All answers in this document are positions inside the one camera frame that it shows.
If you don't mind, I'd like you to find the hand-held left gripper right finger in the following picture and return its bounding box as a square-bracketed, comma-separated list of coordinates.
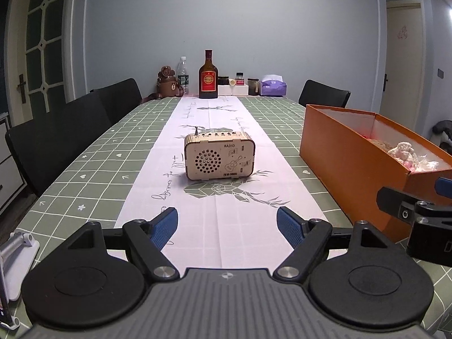
[273, 207, 389, 282]

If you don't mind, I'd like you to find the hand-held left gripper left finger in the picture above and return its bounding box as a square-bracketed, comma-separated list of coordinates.
[67, 207, 179, 283]

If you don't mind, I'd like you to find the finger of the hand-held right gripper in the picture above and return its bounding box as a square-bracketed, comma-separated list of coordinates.
[434, 176, 452, 196]
[376, 186, 452, 227]

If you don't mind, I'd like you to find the pink white knitted piece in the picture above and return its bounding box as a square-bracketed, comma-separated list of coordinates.
[386, 142, 421, 170]

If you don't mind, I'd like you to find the orange cardboard box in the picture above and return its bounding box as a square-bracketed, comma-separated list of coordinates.
[299, 104, 452, 244]

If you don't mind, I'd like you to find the white lace cloth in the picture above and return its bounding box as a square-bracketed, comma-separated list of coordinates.
[417, 155, 452, 173]

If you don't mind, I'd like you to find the dark grey object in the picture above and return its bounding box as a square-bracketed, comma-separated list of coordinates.
[431, 120, 452, 146]

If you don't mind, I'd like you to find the white printed table runner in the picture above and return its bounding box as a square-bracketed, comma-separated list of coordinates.
[116, 95, 329, 270]

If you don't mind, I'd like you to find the wooden radio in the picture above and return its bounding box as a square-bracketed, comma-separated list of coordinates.
[184, 126, 256, 183]

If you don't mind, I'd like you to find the black chair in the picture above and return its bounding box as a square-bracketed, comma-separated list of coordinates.
[299, 79, 351, 108]
[90, 78, 142, 125]
[5, 92, 112, 197]

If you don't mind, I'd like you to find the cream door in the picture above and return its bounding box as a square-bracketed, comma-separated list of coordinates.
[379, 0, 425, 132]

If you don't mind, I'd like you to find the purple tissue box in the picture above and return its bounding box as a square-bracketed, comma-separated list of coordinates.
[260, 74, 287, 97]

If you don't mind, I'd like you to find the brown bear shaped bottle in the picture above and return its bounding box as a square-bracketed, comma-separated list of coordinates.
[141, 66, 183, 104]

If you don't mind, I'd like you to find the white flat box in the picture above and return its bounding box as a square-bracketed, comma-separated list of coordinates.
[218, 85, 249, 96]

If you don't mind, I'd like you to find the white phone stand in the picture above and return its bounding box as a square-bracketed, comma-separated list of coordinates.
[0, 231, 40, 301]

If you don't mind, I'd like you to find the clear plastic water bottle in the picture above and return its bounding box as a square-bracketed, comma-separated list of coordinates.
[177, 56, 190, 95]

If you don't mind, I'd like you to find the brown liquor bottle red label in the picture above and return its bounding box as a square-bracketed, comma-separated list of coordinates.
[199, 49, 219, 99]

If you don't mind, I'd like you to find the white cabinet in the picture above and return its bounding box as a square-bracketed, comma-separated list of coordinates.
[0, 113, 26, 216]

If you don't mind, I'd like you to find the glass panel door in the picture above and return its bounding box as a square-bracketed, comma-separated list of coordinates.
[5, 0, 76, 128]

